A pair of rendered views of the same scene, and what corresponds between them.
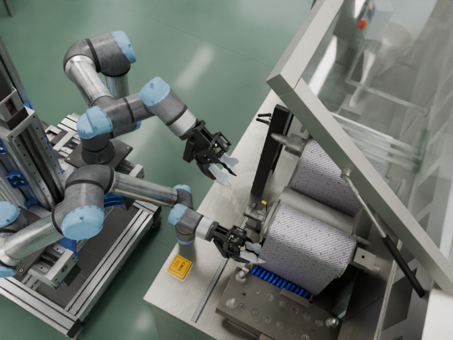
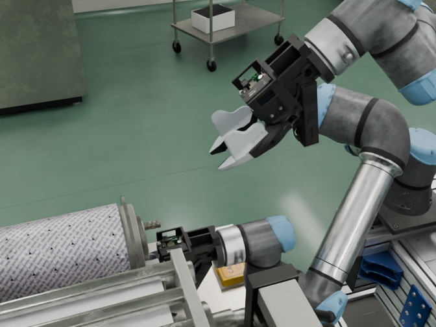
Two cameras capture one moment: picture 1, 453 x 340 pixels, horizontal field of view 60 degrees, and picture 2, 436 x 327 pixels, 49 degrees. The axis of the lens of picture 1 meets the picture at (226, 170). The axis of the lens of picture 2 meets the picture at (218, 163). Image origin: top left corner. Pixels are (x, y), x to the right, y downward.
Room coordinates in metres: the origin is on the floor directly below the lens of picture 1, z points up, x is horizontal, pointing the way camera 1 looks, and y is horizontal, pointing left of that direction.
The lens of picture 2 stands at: (1.10, -0.37, 1.82)
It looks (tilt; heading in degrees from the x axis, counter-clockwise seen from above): 37 degrees down; 143
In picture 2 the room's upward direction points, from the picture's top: straight up
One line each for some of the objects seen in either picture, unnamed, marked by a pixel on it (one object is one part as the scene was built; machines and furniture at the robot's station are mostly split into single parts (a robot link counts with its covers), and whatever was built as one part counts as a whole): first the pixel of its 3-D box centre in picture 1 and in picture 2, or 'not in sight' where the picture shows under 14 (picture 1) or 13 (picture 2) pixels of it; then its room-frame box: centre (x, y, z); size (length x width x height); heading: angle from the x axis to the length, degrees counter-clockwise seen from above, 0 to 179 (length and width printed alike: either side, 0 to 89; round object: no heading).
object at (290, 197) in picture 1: (311, 217); not in sight; (0.65, -0.31, 1.17); 0.26 x 0.12 x 0.12; 72
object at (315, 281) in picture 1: (291, 270); not in sight; (0.48, -0.27, 1.11); 0.23 x 0.01 x 0.18; 72
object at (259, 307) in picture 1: (279, 316); not in sight; (0.36, -0.26, 1.00); 0.40 x 0.16 x 0.06; 72
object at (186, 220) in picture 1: (186, 218); (265, 238); (0.60, 0.11, 1.11); 0.11 x 0.08 x 0.09; 72
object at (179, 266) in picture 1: (179, 266); (232, 269); (0.50, 0.11, 0.91); 0.07 x 0.07 x 0.02; 72
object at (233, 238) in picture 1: (227, 237); (188, 254); (0.55, -0.04, 1.12); 0.12 x 0.08 x 0.09; 72
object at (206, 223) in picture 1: (206, 227); (228, 247); (0.58, 0.04, 1.11); 0.08 x 0.05 x 0.08; 162
